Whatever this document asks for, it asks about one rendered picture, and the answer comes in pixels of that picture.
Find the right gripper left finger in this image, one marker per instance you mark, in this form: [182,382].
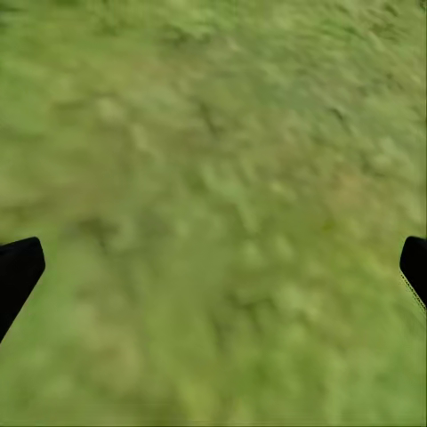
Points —
[21,266]

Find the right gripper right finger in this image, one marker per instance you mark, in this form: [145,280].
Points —
[413,263]

